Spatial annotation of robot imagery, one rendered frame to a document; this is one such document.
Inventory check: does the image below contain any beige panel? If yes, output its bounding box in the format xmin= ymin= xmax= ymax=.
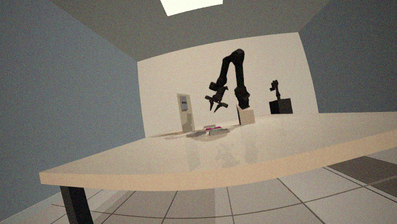
xmin=177 ymin=93 xmax=195 ymax=134

